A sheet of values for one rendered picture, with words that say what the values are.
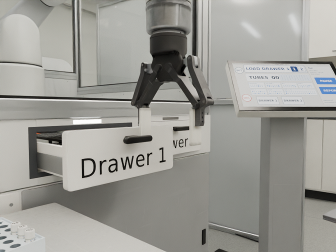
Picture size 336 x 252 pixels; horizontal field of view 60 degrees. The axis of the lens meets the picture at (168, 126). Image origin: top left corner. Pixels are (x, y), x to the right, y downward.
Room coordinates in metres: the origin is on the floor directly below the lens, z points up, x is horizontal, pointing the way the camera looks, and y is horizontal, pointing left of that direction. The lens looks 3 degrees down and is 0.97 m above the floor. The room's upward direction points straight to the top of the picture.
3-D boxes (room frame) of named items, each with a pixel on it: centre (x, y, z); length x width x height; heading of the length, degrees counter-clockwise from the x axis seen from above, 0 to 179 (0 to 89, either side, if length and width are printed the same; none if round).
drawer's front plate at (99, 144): (0.63, 0.09, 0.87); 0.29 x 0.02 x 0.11; 138
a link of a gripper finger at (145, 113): (0.64, 0.05, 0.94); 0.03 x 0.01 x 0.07; 138
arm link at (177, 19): (0.59, 0.00, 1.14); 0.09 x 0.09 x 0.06
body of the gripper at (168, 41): (0.59, 0.00, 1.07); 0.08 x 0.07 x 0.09; 48
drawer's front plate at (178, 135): (0.96, -0.02, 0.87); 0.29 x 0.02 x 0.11; 138
